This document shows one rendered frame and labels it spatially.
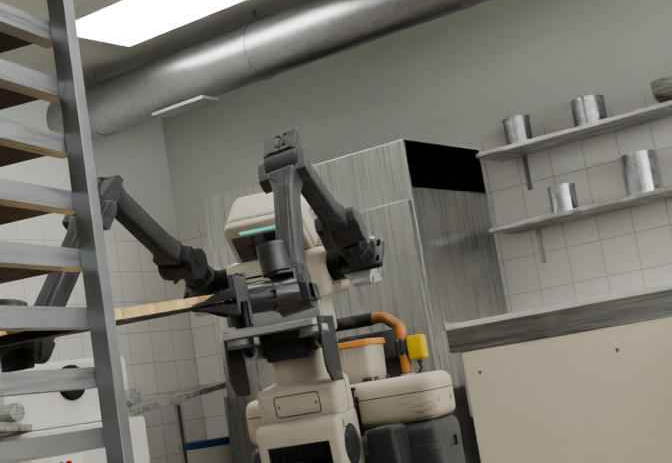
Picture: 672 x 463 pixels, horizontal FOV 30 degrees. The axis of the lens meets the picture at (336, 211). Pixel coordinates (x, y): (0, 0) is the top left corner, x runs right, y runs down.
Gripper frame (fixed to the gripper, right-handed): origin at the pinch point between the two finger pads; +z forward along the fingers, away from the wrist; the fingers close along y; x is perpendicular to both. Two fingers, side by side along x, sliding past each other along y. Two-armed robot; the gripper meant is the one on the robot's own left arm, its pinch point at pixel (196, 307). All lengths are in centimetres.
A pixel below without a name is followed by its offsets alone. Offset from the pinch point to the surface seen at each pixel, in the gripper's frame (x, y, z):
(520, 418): 3, 33, -66
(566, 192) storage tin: 328, -37, -328
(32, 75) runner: -34, -37, 31
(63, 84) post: -30, -36, 25
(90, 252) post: -31.8, -10.0, 26.1
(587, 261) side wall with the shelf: 341, 0, -342
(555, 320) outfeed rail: -5, 15, -73
